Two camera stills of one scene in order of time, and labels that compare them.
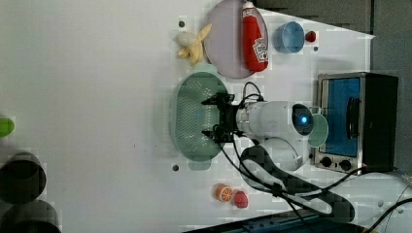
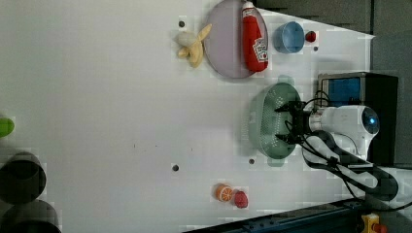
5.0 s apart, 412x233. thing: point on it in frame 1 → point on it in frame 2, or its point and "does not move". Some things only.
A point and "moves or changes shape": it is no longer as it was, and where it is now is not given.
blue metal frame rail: (293, 222) does not move
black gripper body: (226, 129) → (300, 120)
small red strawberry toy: (310, 36) does not move
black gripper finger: (210, 133) → (285, 137)
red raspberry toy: (241, 199) does not move
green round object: (7, 126) does not move
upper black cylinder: (22, 178) does not move
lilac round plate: (223, 40) does not move
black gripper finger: (213, 100) → (286, 108)
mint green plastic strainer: (189, 116) moves or changes shape
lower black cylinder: (33, 216) does not move
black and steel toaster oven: (361, 114) does not move
